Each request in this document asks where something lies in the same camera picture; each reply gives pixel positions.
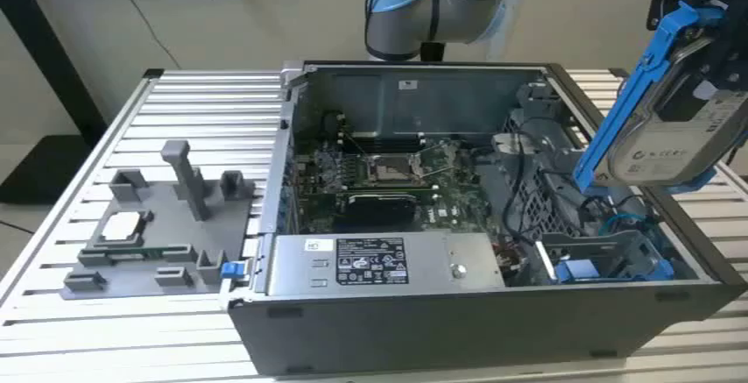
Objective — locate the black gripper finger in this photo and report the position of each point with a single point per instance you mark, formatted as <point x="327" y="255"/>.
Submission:
<point x="687" y="104"/>

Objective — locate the hard disk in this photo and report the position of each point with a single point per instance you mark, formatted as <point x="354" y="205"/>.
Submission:
<point x="660" y="155"/>

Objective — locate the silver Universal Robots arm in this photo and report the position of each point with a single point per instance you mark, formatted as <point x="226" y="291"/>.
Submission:
<point x="403" y="28"/>

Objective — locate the installed disk in blue carrier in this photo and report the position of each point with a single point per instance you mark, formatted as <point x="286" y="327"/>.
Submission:
<point x="575" y="271"/>

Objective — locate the perforated metal drive cage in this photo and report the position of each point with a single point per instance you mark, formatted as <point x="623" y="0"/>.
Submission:
<point x="543" y="199"/>

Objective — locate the green motherboard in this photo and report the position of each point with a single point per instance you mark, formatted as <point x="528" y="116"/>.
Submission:
<point x="456" y="199"/>

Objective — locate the white case sticker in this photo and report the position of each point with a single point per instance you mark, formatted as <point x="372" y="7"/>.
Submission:
<point x="407" y="85"/>

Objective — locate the black RAM slots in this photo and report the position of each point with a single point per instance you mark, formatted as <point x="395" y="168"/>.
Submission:
<point x="386" y="142"/>

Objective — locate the CPU socket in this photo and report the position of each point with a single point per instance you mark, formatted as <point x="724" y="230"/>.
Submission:
<point x="388" y="168"/>

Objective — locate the thin metal locking lever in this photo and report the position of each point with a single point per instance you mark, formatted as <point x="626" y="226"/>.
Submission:
<point x="354" y="142"/>

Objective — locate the black graphics card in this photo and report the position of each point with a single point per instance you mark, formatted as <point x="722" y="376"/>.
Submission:
<point x="380" y="212"/>

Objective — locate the black open PC case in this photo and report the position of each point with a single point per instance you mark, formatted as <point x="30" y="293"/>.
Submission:
<point x="410" y="335"/>

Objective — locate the silver power supply unit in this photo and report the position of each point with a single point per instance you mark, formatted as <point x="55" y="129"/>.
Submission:
<point x="292" y="269"/>

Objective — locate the blue case latch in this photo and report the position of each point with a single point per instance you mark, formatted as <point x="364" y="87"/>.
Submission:
<point x="232" y="269"/>

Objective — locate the grey parts rack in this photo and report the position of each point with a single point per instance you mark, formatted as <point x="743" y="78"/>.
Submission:
<point x="170" y="225"/>

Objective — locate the green RAM stick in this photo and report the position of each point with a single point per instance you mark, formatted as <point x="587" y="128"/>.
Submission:
<point x="154" y="251"/>

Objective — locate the silver CPU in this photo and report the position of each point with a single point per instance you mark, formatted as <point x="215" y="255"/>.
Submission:
<point x="123" y="226"/>

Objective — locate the grey plastic case bracket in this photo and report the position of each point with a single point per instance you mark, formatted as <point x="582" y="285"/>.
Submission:
<point x="535" y="96"/>

